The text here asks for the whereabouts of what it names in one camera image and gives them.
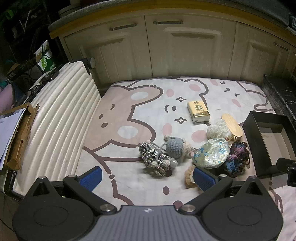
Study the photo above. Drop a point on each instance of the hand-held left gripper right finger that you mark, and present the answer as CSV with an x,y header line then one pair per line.
x,y
203,179

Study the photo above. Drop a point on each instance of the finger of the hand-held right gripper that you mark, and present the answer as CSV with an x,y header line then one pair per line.
x,y
285,163

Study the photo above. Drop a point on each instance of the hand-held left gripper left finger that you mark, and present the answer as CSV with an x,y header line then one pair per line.
x,y
91,178

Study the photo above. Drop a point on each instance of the round embroidered pouch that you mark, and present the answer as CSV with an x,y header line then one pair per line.
x,y
210,153

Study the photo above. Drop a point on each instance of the dark crocheted pouch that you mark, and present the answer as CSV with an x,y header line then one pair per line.
x,y
235,160

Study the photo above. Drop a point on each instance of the black box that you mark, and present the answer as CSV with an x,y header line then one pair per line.
x,y
252,139

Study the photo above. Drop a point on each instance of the blue crocheted doll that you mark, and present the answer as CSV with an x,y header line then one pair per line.
x,y
174,147

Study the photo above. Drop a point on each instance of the oval wooden board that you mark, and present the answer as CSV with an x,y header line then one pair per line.
x,y
233,126

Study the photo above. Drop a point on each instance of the yellow tissue pack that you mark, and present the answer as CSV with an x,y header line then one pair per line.
x,y
198,112

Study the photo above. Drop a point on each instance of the peach scrunchie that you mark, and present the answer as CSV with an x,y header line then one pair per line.
x,y
189,175

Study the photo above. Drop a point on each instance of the white yarn ball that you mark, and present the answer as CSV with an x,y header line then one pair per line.
x,y
216,131

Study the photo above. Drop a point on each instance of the black wrapped bench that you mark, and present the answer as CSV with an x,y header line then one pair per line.
x,y
282,92

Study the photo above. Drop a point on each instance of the white ribbed suitcase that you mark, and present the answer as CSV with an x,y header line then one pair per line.
x,y
57,115

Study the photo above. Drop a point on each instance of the brown cardboard box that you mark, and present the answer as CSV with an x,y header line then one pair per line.
x,y
23,134

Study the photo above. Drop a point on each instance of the bear print mat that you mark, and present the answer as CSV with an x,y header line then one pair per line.
x,y
143,111

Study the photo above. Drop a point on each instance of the white paper booklet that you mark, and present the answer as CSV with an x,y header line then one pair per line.
x,y
7,134

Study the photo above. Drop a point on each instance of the cream cabinet door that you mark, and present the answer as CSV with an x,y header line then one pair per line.
x,y
291,62
115,58
192,53
256,60

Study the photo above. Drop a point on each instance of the pink cloth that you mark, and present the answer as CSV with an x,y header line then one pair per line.
x,y
4,97

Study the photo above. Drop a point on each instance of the green and white carton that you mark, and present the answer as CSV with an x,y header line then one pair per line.
x,y
45,60

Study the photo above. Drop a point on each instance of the dark carton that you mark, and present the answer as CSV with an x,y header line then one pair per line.
x,y
20,68

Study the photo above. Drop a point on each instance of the dark patterned object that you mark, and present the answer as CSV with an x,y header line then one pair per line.
x,y
293,20

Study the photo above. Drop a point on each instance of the cream kitchen cabinet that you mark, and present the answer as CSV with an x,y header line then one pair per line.
x,y
161,5

